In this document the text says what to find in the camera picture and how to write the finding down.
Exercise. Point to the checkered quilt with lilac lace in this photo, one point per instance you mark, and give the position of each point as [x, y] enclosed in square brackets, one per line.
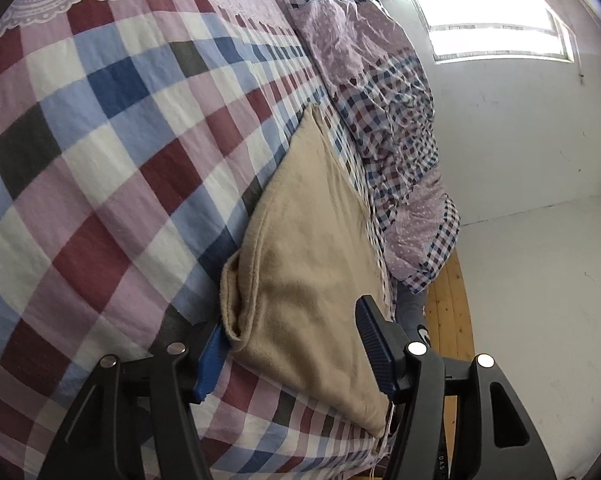
[380, 110]

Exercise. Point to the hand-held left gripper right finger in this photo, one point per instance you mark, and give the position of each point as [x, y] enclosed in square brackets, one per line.
[375, 345]

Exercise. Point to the window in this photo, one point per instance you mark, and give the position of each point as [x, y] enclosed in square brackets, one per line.
[495, 27]

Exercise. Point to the wooden headboard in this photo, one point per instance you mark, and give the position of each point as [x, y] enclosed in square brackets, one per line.
[453, 305]

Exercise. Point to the tan fleece garment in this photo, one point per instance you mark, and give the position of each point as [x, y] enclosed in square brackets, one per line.
[305, 270]

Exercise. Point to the checkered bed sheet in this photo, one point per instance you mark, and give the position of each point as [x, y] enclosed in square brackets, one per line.
[105, 160]

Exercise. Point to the blue plush pillow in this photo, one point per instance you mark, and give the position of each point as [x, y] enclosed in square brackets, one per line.
[411, 315]

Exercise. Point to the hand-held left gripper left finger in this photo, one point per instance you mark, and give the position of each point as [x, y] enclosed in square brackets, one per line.
[210, 365]

